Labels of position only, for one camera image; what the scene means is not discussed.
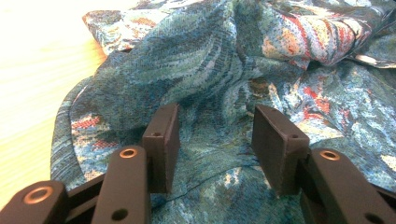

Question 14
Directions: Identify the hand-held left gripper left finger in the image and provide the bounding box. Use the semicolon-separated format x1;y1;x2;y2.
142;102;181;194

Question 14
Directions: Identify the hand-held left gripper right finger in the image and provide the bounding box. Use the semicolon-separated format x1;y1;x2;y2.
251;104;311;199

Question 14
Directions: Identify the teal floral shirt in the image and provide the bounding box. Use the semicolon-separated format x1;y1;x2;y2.
49;0;396;224

